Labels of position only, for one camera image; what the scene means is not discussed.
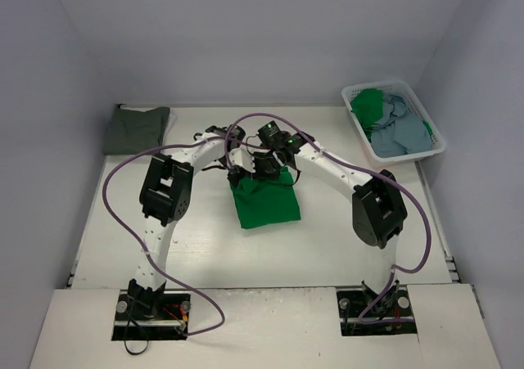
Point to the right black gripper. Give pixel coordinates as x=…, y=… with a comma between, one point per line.
x=266, y=169

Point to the green t shirt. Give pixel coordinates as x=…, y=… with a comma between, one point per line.
x=264, y=202
x=367, y=107

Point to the grey t shirt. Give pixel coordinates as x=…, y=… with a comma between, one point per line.
x=134, y=131

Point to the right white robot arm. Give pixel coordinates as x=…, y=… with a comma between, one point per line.
x=377, y=208

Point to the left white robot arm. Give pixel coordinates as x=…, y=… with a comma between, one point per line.
x=165, y=198

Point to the white laundry basket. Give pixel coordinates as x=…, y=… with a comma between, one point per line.
x=401, y=88

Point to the light blue t shirt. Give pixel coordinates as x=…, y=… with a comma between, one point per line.
x=398, y=132

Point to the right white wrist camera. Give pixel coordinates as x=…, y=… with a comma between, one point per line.
x=241, y=163

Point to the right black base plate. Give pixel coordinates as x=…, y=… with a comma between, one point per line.
x=392, y=316

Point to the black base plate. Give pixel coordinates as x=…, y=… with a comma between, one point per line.
x=392, y=316
x=170, y=322

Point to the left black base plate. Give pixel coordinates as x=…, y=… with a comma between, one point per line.
x=170, y=322

